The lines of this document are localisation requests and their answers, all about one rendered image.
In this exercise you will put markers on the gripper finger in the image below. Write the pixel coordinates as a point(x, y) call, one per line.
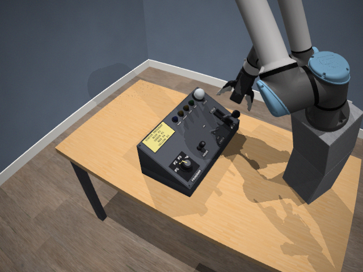
point(249, 99)
point(228, 87)

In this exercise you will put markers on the dark grey control console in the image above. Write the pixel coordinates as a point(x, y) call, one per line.
point(183, 147)

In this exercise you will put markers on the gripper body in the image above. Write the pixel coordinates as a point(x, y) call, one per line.
point(242, 71)

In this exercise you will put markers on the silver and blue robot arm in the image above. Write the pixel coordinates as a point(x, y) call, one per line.
point(306, 78)

